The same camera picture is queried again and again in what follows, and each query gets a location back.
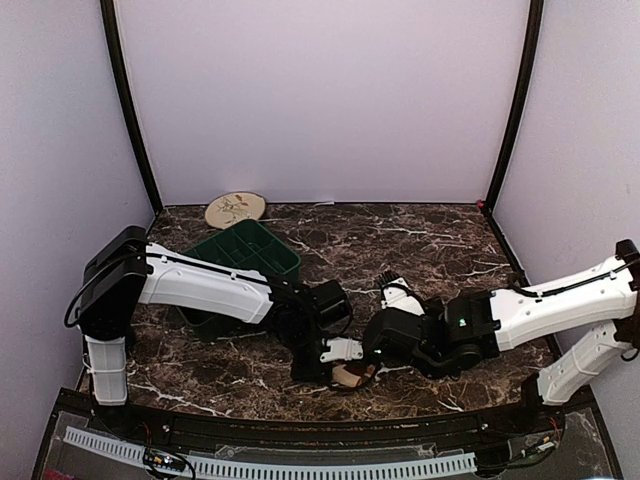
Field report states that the green plastic divider tray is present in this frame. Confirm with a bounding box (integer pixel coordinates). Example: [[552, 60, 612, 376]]
[[179, 218, 302, 344]]

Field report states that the black left frame post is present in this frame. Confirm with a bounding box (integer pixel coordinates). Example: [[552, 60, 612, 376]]
[[99, 0, 164, 216]]

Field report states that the small green circuit board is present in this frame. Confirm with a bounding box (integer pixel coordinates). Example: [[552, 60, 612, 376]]
[[143, 449, 186, 472]]

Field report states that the round embroidered plate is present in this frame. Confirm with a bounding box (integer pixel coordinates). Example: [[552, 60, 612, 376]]
[[204, 192, 266, 230]]

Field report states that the striped beige brown sock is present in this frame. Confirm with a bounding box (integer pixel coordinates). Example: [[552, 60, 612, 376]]
[[331, 364, 376, 390]]

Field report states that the black frame post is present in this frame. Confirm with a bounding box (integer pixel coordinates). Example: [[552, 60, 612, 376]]
[[484, 0, 544, 216], [99, 0, 164, 216]]

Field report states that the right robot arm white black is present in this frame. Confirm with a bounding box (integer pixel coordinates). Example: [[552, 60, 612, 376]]
[[363, 239, 639, 434]]

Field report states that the black front table rail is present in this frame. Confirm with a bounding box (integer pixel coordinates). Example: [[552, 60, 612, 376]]
[[60, 391, 567, 461]]

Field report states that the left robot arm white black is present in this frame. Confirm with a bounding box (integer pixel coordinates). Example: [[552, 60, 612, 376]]
[[63, 225, 365, 436]]

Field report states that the black right frame post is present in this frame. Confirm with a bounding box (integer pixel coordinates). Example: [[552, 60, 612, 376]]
[[484, 0, 544, 216]]

